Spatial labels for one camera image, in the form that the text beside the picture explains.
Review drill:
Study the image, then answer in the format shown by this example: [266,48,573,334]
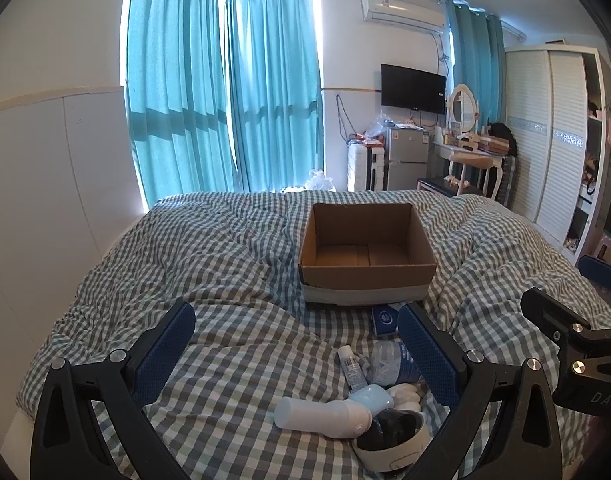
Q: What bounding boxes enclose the white socks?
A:
[388,384,423,413]

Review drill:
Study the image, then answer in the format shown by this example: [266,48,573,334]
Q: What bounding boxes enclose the clear plastic water bottle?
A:
[368,340,421,387]

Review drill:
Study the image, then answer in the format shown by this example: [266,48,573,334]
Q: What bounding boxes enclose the blue tissue pack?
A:
[371,304,399,338]

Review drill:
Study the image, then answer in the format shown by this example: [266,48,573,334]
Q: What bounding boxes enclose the small white tube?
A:
[337,344,368,392]

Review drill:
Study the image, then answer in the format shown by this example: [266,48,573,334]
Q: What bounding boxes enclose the white cylindrical bottle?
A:
[274,398,373,440]

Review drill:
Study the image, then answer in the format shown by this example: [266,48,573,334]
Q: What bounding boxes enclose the brown cardboard box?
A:
[299,203,437,307]

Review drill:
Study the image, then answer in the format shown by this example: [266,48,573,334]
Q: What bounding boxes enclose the wooden chair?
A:
[417,164,490,197]

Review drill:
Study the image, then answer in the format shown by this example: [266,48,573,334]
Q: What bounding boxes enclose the white vanity table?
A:
[433,143,505,200]

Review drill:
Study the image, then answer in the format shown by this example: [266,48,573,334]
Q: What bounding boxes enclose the white wardrobe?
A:
[504,44,611,263]

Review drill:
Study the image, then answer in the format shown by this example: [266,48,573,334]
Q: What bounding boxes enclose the oval vanity mirror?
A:
[447,84,479,133]

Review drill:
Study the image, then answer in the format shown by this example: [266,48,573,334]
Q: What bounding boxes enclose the silver mini fridge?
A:
[386,128,429,191]

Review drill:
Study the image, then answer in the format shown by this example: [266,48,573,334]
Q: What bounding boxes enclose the white plastic bag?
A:
[282,170,336,193]

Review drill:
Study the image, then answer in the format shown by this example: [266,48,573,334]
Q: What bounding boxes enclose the white suitcase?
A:
[348,143,386,192]

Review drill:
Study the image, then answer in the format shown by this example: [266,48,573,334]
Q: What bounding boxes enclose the checkered bed duvet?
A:
[17,191,611,479]

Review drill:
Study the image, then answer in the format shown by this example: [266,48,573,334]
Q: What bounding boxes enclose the right teal curtain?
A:
[445,0,506,125]

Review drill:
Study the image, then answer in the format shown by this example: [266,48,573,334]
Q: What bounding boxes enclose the teal curtain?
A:
[445,0,506,125]
[226,0,324,193]
[125,0,236,204]

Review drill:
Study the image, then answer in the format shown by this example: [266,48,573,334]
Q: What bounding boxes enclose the white air conditioner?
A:
[362,0,447,34]

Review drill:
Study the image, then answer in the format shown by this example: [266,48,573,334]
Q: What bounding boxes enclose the left teal curtain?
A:
[125,0,236,204]

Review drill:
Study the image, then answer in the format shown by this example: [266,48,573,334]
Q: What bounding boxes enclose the middle teal curtain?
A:
[226,0,324,193]

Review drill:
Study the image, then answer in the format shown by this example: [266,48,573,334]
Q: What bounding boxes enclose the black wall television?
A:
[381,64,447,115]

